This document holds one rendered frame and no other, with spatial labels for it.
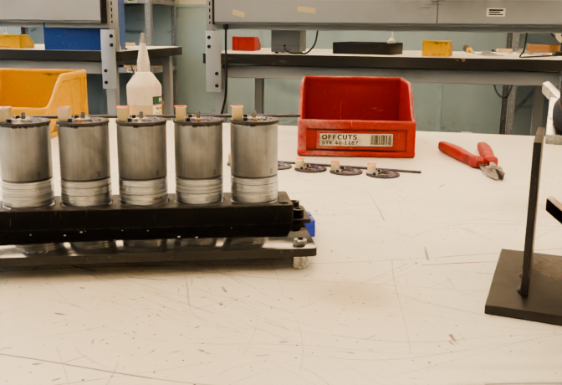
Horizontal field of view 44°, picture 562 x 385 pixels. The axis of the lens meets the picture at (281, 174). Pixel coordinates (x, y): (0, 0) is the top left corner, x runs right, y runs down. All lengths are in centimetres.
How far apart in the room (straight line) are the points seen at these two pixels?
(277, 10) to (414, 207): 223
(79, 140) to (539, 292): 22
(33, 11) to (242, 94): 220
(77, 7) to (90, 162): 259
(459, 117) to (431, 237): 435
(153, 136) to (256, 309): 11
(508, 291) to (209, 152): 15
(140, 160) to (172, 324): 10
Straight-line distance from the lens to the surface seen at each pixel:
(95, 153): 34
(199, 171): 34
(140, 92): 68
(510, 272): 32
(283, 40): 273
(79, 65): 301
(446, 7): 256
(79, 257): 31
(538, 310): 28
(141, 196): 34
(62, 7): 296
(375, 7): 257
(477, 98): 471
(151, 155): 34
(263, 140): 34
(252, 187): 34
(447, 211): 43
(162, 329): 26
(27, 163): 35
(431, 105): 471
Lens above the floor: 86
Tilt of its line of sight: 12 degrees down
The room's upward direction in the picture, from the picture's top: 1 degrees clockwise
